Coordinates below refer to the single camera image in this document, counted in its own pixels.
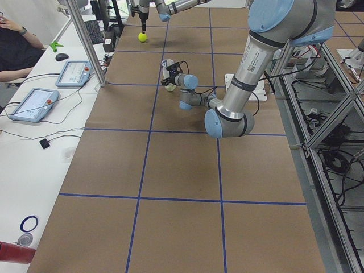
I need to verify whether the blue ring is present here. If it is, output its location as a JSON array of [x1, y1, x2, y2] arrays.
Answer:
[[20, 215, 39, 233]]

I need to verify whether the clear tennis ball can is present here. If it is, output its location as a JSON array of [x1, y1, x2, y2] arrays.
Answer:
[[161, 59, 176, 92]]

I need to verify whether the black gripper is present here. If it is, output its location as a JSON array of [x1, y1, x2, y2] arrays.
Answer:
[[139, 11, 148, 34], [161, 63, 183, 86]]

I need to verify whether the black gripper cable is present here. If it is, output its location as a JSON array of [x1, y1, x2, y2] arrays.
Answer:
[[173, 60, 218, 99]]

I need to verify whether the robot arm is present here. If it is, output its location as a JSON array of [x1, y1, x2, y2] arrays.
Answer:
[[161, 0, 336, 138], [137, 0, 209, 34]]

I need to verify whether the green clamp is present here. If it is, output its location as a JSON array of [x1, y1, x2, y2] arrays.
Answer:
[[49, 40, 63, 53]]

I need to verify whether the small black square device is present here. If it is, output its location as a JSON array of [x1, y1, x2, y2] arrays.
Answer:
[[39, 138, 50, 150]]

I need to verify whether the seated person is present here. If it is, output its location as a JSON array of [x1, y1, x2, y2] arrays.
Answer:
[[1, 15, 44, 82]]

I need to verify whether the yellow tennis ball with logo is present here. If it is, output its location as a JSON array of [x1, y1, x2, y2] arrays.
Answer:
[[138, 32, 147, 43]]

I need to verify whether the metal round lid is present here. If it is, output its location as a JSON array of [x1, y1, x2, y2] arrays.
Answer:
[[16, 233, 33, 247]]

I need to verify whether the black keyboard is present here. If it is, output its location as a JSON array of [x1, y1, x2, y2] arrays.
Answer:
[[84, 20, 104, 44]]

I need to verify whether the near teach pendant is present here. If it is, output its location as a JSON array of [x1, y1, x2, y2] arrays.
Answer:
[[9, 88, 60, 123]]

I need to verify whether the teach pendant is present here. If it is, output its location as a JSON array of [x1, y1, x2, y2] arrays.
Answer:
[[55, 61, 92, 88], [9, 88, 60, 123]]

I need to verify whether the red cylinder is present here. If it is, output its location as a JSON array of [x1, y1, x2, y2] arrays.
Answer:
[[0, 242, 36, 264]]

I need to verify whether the black computer mouse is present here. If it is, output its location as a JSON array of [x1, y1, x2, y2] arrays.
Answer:
[[55, 53, 69, 61]]

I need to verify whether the far teach pendant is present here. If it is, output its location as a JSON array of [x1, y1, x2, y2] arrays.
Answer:
[[55, 61, 92, 88]]

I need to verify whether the black box with label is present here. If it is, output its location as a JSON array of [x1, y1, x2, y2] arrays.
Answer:
[[103, 31, 116, 53]]

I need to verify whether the aluminium frame post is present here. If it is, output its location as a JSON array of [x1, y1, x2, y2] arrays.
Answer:
[[64, 0, 106, 87]]

